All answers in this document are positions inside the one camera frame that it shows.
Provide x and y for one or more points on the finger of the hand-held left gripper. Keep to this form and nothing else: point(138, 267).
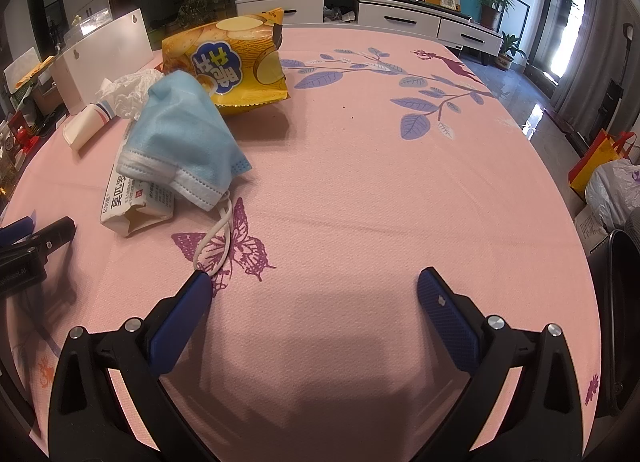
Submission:
point(17, 231)
point(52, 234)

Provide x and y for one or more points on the green leafy plant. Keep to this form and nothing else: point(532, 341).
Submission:
point(200, 9)

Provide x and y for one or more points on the brown cardboard box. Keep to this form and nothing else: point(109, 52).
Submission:
point(590, 227)

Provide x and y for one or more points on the red toy figure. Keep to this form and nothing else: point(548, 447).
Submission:
point(25, 139)

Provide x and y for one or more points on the blue face mask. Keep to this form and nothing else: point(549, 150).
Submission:
point(180, 132)

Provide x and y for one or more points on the white plastic sack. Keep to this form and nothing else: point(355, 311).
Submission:
point(615, 187)

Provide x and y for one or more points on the yellow chip bag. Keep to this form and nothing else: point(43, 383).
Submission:
point(235, 52)

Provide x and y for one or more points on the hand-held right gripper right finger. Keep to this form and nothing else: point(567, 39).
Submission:
point(450, 327)

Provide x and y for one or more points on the white wooden box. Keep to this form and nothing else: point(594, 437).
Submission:
point(110, 49)

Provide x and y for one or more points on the white blue striped paper cup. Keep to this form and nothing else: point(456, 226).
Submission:
point(87, 124)

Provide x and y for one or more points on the white crumpled plastic bag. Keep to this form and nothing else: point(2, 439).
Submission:
point(127, 92)

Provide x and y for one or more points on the black stick vacuum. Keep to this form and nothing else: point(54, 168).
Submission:
point(612, 107)

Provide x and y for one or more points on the small potted plant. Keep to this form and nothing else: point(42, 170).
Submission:
point(510, 47)

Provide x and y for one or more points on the black trash bin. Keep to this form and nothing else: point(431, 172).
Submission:
point(620, 317)

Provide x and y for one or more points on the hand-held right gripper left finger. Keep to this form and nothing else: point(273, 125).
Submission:
point(182, 322)

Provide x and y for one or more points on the white paper carton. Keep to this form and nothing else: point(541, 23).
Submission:
point(130, 202)

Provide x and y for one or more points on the grey curtain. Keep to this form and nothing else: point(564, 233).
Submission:
point(605, 2)

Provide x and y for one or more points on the pink printed tablecloth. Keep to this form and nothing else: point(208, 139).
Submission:
point(350, 167)

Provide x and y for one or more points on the white television cabinet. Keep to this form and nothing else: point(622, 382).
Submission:
point(400, 17)

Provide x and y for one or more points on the cardboard box with pens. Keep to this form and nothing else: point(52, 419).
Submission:
point(47, 97)

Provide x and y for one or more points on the yellow red shopping bag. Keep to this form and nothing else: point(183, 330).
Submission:
point(597, 157)

